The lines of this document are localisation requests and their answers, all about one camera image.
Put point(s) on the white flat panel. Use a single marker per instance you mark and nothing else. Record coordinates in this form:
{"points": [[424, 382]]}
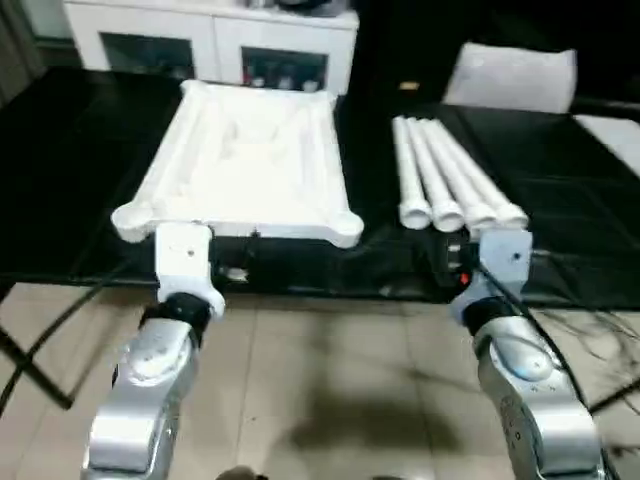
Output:
{"points": [[510, 75]]}

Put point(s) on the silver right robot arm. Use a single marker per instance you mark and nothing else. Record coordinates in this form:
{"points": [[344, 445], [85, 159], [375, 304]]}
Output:
{"points": [[530, 400]]}

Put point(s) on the white plastic table leg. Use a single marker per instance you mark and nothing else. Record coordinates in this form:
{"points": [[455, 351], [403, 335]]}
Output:
{"points": [[431, 175], [479, 175], [407, 175], [455, 175]]}

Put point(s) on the black work mat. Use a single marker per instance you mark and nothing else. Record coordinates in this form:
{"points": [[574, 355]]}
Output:
{"points": [[60, 180]]}

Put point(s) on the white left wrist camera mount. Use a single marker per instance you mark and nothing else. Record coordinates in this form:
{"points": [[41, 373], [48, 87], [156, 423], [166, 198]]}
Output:
{"points": [[185, 255]]}

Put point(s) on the white plastic table top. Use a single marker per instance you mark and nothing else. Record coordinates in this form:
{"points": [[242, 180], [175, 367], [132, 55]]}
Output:
{"points": [[240, 160]]}

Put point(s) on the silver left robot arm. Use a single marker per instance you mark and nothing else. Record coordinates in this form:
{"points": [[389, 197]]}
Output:
{"points": [[150, 400]]}

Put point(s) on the white cabinet with glass doors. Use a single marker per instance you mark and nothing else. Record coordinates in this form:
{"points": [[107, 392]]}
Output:
{"points": [[210, 30]]}

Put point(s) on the small yellow label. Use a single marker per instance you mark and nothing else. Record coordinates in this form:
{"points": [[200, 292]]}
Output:
{"points": [[408, 87]]}

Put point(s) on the black metal stand leg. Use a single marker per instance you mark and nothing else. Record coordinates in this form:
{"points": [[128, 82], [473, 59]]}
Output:
{"points": [[40, 375]]}

